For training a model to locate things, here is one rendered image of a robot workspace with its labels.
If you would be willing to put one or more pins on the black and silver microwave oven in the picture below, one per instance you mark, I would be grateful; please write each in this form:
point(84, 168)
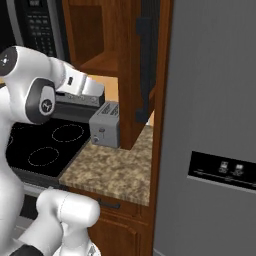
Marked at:
point(36, 23)

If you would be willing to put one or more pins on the tall wooden side panel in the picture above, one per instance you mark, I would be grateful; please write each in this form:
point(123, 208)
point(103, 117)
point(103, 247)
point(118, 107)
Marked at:
point(161, 100)

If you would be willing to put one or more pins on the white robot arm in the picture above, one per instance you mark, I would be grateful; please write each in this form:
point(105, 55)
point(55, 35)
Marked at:
point(20, 86)

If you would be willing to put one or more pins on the wooden drawer front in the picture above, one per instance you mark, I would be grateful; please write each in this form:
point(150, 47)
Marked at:
point(131, 208)

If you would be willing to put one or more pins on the black stove with hob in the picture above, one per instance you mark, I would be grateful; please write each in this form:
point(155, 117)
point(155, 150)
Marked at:
point(50, 146)

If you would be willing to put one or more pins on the open wooden wall cabinet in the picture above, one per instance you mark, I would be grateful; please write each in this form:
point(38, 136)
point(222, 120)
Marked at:
point(100, 63)

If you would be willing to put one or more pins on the grey fridge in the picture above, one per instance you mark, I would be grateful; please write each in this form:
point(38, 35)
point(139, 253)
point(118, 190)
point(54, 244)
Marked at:
point(213, 100)

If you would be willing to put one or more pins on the wooden cabinet door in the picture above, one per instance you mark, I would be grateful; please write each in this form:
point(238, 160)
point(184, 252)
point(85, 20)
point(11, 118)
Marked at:
point(128, 83)

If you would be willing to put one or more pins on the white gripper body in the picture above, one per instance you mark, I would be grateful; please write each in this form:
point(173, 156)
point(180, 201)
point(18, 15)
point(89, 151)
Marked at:
point(93, 86)

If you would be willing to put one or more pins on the wooden base cupboard door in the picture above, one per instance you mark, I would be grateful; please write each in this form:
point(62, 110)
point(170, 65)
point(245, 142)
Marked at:
point(116, 236)

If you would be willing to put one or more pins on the grey toaster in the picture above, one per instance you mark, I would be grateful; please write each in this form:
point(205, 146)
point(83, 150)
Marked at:
point(106, 128)

